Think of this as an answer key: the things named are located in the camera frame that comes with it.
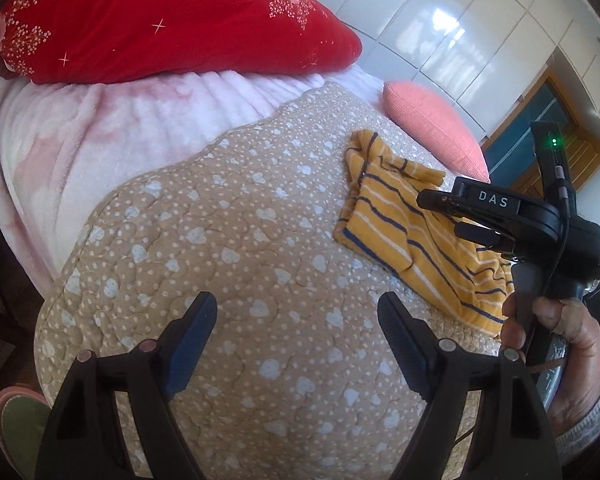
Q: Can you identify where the yellow striped knit sweater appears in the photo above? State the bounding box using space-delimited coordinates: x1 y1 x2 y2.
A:
334 129 514 336

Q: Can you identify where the teal curtain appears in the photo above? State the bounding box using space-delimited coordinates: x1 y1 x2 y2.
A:
484 79 574 188

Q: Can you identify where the green pink slipper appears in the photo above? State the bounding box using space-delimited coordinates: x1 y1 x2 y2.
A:
0 385 50 479

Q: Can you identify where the beige heart-patterned quilt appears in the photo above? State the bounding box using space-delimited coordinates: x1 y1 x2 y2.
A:
35 83 496 479

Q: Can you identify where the person right hand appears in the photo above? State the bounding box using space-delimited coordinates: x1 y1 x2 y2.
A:
499 292 600 436

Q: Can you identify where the red floral long pillow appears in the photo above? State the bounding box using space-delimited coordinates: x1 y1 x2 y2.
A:
0 0 362 84

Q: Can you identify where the wooden door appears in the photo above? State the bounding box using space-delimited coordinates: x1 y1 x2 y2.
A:
517 67 600 192

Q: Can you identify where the pink knit cushion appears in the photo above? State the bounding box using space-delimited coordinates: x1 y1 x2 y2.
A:
382 81 490 182

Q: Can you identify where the grey knit sleeve forearm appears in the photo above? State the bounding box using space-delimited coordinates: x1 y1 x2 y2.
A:
556 397 600 466

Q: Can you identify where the white glossy wardrobe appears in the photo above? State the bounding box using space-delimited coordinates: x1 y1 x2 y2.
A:
318 0 600 134

